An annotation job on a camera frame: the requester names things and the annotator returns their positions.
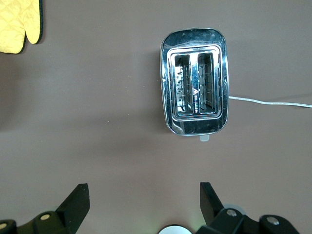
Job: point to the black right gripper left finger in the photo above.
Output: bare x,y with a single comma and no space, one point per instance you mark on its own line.
65,214

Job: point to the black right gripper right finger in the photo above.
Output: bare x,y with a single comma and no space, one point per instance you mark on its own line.
219,219

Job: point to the brown table cover mat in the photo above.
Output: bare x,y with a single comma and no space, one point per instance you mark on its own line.
97,109

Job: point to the chrome and cream toaster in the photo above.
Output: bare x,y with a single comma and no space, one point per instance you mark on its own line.
195,36

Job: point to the yellow quilted oven mitt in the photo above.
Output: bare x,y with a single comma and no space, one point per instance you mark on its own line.
14,24

